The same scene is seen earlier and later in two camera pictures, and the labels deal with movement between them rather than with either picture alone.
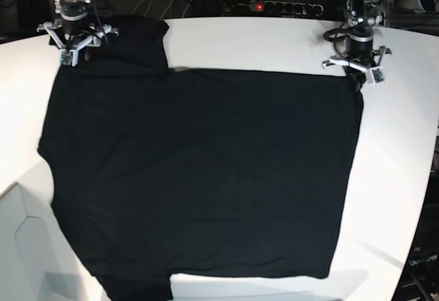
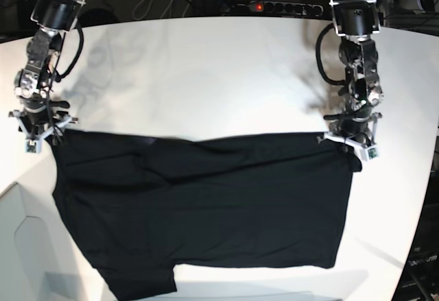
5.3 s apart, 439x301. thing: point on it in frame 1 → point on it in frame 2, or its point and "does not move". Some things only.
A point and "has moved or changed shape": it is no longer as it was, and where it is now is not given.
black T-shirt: (156, 172) has moved or changed shape
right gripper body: (73, 31) → (33, 123)
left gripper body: (361, 53) → (354, 123)
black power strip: (282, 7) does not move
